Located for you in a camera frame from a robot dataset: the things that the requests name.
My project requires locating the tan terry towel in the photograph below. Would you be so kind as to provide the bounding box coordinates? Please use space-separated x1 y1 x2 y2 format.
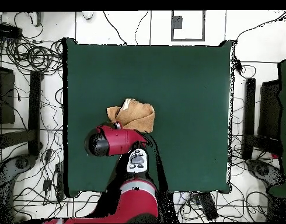
106 97 156 134

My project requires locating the dark green table cloth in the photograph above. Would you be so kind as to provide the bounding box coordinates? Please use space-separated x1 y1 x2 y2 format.
62 37 235 198

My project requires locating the black power strip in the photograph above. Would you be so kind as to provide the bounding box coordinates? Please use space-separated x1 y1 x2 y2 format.
197 191 219 221

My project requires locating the black metal stand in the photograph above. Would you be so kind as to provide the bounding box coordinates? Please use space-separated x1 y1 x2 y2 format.
0 65 44 157
241 78 281 161

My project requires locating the grey swivel chair base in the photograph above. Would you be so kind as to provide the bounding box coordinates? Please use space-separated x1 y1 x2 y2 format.
246 158 285 187
0 154 38 188

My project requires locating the thin black floor cable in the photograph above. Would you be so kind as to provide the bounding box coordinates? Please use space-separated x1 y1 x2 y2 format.
102 10 128 46

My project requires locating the grey square floor frame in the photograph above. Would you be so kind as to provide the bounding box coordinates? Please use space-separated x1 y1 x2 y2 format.
170 10 206 42

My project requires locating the coiled black cable bundle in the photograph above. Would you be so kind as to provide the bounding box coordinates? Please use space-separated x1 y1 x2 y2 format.
5 39 64 76

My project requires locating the black network switch box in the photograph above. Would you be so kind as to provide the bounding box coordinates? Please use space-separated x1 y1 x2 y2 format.
0 22 23 40

